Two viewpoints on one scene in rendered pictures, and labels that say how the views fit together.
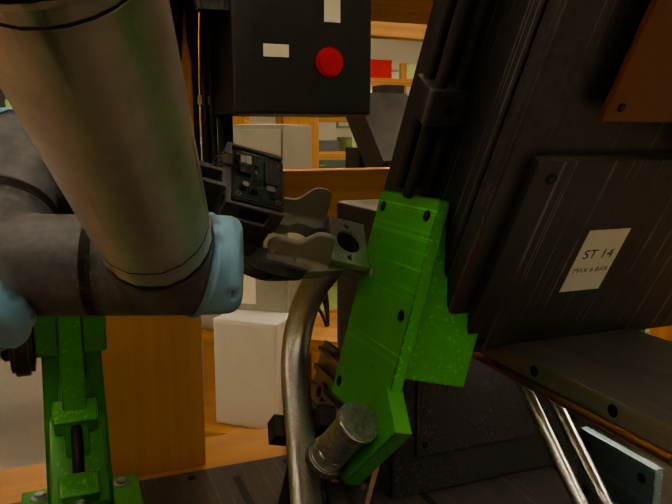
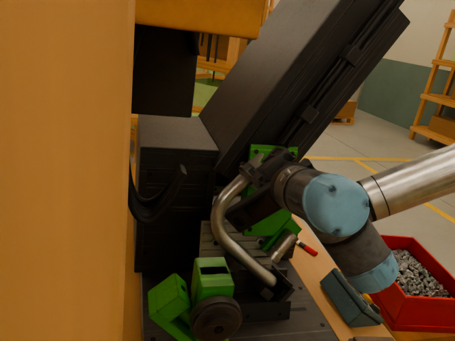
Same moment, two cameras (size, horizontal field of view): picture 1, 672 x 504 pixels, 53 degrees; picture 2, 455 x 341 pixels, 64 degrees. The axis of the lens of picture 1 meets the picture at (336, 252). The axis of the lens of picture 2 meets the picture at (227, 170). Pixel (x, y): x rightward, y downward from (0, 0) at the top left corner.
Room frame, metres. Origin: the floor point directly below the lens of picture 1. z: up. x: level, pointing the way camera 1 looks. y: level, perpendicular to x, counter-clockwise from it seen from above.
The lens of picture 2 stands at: (0.65, 0.73, 1.51)
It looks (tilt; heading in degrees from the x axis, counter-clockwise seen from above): 22 degrees down; 275
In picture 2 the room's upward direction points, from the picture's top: 8 degrees clockwise
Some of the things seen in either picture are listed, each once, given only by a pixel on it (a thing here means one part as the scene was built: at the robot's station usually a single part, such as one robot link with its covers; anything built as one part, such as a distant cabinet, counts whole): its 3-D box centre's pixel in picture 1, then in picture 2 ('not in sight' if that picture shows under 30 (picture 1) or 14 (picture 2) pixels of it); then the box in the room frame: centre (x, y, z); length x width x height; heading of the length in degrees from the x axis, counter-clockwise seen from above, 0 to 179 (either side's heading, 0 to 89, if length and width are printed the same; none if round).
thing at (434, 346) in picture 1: (415, 302); (265, 185); (0.62, -0.07, 1.17); 0.13 x 0.12 x 0.20; 111
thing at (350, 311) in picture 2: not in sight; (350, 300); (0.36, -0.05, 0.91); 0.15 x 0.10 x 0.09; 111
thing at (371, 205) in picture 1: (464, 329); (170, 187); (0.88, -0.17, 1.07); 0.30 x 0.18 x 0.34; 111
